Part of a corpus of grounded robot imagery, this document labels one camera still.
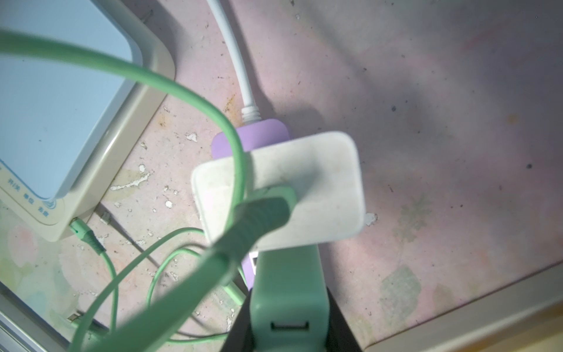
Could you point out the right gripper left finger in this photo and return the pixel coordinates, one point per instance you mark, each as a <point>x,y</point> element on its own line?
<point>240,338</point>

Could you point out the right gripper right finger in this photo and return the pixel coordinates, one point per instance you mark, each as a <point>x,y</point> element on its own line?
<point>339,338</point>

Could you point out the green charger adapter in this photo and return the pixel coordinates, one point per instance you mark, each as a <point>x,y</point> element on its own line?
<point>289,305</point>

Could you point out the white charger adapter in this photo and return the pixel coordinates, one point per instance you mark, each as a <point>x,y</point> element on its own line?
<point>324,171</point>

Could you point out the purple power strip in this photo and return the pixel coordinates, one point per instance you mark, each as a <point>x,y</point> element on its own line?
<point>253,136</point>

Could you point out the blue electronic scale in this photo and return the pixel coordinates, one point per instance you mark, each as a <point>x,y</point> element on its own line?
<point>66,130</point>

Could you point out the yellow electronic scale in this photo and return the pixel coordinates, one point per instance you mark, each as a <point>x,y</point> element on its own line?
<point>524,316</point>

